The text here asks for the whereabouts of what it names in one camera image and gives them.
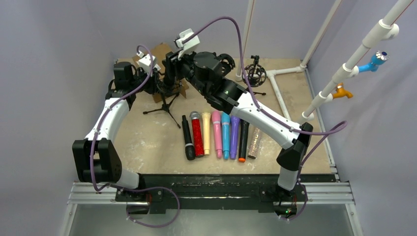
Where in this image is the orange pipe fitting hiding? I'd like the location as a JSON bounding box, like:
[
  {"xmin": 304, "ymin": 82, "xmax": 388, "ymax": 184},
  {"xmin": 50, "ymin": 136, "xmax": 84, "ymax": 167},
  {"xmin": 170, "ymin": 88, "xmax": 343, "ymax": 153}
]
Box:
[{"xmin": 332, "ymin": 83, "xmax": 353, "ymax": 99}]

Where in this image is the tripod shock mount stand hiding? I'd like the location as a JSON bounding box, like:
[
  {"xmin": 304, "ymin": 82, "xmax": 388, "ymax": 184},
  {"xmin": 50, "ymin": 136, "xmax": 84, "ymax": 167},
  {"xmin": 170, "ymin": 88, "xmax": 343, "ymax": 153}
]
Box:
[{"xmin": 244, "ymin": 55, "xmax": 268, "ymax": 88}]

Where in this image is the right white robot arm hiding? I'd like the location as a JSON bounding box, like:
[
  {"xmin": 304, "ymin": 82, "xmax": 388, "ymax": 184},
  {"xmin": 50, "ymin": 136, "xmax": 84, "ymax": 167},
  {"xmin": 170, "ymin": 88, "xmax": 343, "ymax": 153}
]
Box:
[{"xmin": 162, "ymin": 52, "xmax": 313, "ymax": 191}]

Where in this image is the tripod microphone stand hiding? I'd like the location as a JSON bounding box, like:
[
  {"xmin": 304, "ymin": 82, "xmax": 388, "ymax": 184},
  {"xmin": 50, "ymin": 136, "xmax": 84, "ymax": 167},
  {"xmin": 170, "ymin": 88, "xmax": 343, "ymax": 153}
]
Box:
[{"xmin": 143, "ymin": 70, "xmax": 183, "ymax": 129}]

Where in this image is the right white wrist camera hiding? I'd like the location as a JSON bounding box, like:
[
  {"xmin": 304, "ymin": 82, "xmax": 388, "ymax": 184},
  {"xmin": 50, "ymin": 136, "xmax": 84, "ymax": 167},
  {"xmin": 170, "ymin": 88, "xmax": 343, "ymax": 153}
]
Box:
[{"xmin": 174, "ymin": 29, "xmax": 200, "ymax": 60}]

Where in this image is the round base microphone stand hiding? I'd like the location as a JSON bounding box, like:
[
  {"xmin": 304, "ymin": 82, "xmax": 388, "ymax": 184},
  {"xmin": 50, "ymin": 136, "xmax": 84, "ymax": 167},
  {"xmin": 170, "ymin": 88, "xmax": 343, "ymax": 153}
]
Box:
[{"xmin": 213, "ymin": 53, "xmax": 236, "ymax": 76}]

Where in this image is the brown cardboard box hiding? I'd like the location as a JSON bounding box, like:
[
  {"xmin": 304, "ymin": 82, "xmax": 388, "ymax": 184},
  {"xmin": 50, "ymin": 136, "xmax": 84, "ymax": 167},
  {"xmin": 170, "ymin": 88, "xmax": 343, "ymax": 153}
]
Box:
[{"xmin": 131, "ymin": 43, "xmax": 189, "ymax": 103}]

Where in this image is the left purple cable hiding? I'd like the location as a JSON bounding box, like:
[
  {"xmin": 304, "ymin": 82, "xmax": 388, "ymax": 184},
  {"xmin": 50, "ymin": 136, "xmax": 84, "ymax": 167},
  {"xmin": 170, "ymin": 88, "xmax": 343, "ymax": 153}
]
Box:
[{"xmin": 89, "ymin": 45, "xmax": 180, "ymax": 229}]

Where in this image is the pink microphone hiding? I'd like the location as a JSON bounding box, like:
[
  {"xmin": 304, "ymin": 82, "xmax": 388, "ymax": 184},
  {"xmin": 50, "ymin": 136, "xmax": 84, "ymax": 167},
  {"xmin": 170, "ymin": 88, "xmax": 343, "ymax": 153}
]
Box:
[{"xmin": 211, "ymin": 110, "xmax": 223, "ymax": 158}]

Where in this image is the red glitter microphone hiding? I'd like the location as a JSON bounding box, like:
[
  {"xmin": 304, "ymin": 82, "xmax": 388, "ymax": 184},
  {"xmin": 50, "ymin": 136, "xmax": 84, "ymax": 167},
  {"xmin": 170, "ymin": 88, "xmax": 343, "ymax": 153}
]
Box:
[{"xmin": 189, "ymin": 111, "xmax": 205, "ymax": 157}]

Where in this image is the white PVC pipe frame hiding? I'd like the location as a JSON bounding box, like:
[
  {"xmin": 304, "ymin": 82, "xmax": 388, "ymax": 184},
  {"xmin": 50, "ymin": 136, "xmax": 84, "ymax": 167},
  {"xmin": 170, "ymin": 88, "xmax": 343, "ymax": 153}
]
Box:
[{"xmin": 246, "ymin": 0, "xmax": 417, "ymax": 133}]

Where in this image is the blue pipe fitting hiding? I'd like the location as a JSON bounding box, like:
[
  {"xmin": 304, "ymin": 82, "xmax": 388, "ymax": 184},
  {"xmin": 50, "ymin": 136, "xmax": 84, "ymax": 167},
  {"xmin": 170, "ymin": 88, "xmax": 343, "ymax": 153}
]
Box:
[{"xmin": 358, "ymin": 51, "xmax": 389, "ymax": 73}]

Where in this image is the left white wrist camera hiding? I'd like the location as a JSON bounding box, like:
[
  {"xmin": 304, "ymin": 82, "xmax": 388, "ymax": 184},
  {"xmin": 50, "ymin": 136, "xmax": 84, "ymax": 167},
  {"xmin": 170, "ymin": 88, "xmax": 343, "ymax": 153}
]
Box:
[{"xmin": 136, "ymin": 50, "xmax": 161, "ymax": 74}]

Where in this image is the purple cable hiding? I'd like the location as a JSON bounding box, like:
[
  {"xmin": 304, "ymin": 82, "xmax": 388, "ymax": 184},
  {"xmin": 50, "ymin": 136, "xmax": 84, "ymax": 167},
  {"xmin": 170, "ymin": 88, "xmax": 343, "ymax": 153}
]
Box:
[
  {"xmin": 182, "ymin": 16, "xmax": 348, "ymax": 221},
  {"xmin": 89, "ymin": 45, "xmax": 180, "ymax": 229}
]

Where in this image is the multicolour glitter microphone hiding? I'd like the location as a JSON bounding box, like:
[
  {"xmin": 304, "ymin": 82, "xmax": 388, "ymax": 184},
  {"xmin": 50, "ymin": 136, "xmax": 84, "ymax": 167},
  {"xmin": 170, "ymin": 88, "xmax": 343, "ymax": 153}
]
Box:
[{"xmin": 247, "ymin": 128, "xmax": 262, "ymax": 159}]

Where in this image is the teal microphone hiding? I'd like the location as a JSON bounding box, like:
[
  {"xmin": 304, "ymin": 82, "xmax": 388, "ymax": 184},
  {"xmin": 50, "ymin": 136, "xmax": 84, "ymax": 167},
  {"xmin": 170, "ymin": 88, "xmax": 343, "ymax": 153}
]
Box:
[{"xmin": 221, "ymin": 112, "xmax": 230, "ymax": 160}]

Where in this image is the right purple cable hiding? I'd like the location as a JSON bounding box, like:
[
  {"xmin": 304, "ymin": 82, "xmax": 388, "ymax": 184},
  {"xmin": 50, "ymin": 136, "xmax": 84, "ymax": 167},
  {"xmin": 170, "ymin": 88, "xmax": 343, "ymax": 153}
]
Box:
[{"xmin": 182, "ymin": 16, "xmax": 348, "ymax": 221}]

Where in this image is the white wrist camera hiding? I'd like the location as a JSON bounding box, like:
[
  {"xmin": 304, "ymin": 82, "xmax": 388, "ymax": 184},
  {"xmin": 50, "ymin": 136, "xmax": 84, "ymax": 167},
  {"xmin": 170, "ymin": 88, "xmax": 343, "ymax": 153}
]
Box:
[
  {"xmin": 174, "ymin": 29, "xmax": 200, "ymax": 60},
  {"xmin": 136, "ymin": 50, "xmax": 161, "ymax": 74}
]

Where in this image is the small black microphone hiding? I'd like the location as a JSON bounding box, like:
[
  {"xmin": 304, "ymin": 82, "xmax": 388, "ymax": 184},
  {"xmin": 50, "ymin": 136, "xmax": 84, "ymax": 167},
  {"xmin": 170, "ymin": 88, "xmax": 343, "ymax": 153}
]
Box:
[{"xmin": 181, "ymin": 115, "xmax": 196, "ymax": 161}]

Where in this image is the black orange-tipped microphone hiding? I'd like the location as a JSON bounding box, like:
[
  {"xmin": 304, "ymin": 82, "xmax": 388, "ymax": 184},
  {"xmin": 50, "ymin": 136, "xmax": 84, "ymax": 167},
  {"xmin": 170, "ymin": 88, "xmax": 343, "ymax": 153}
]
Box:
[{"xmin": 238, "ymin": 119, "xmax": 249, "ymax": 163}]

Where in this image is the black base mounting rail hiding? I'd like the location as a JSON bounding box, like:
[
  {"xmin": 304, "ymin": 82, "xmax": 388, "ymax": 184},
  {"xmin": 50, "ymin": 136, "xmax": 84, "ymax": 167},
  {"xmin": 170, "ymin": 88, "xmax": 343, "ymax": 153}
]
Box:
[{"xmin": 81, "ymin": 173, "xmax": 336, "ymax": 216}]

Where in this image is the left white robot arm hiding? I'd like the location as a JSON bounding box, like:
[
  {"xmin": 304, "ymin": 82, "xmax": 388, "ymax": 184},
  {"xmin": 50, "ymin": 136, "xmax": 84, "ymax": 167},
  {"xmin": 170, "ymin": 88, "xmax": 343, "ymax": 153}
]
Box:
[{"xmin": 72, "ymin": 61, "xmax": 160, "ymax": 189}]

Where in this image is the cream microphone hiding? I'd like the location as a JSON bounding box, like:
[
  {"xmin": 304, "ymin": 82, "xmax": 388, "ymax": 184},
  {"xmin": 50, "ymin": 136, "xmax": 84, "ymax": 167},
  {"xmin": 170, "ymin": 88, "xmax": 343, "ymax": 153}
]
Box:
[{"xmin": 202, "ymin": 112, "xmax": 211, "ymax": 156}]

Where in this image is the purple microphone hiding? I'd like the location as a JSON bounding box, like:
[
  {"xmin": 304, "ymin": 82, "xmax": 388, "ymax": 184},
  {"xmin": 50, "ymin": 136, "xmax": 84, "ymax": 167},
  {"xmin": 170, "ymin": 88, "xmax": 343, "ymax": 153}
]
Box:
[{"xmin": 230, "ymin": 116, "xmax": 240, "ymax": 160}]

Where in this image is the aluminium rail frame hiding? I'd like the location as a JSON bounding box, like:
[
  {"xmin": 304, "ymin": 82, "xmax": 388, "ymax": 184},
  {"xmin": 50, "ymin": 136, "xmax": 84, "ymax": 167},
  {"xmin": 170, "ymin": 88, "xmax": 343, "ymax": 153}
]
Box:
[{"xmin": 59, "ymin": 182, "xmax": 364, "ymax": 236}]

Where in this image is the black glitter microphone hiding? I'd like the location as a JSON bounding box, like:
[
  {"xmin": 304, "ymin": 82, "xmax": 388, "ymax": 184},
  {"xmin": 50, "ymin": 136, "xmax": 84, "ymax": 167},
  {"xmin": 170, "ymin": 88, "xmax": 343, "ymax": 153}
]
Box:
[{"xmin": 162, "ymin": 58, "xmax": 176, "ymax": 88}]

